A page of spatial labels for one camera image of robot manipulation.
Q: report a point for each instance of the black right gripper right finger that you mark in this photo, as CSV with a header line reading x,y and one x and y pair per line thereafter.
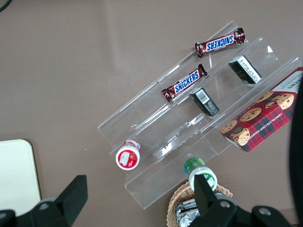
x,y
213,212

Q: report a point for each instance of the clear acrylic stepped stand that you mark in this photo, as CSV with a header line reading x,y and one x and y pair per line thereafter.
x,y
146,111

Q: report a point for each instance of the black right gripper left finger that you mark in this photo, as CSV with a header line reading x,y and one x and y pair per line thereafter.
x,y
59,210

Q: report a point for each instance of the light wicker basket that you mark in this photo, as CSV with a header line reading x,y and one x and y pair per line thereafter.
x,y
172,208

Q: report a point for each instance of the Snickers chocolate bar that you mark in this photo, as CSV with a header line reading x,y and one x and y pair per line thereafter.
x,y
185,82
220,43

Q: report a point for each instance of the cream plastic tray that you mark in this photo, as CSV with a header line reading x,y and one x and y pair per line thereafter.
x,y
16,175

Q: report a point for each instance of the red-lidded white cup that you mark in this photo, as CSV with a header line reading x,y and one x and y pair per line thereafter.
x,y
127,158

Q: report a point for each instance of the green cup with white lid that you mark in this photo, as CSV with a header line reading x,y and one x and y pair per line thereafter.
x,y
194,165

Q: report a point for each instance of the red tartan cookie box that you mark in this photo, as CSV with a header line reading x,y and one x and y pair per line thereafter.
x,y
260,123

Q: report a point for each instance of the small black box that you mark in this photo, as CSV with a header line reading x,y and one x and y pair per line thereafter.
x,y
204,101
246,69

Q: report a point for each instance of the foil wrapped package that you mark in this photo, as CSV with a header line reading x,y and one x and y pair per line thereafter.
x,y
183,220
187,205

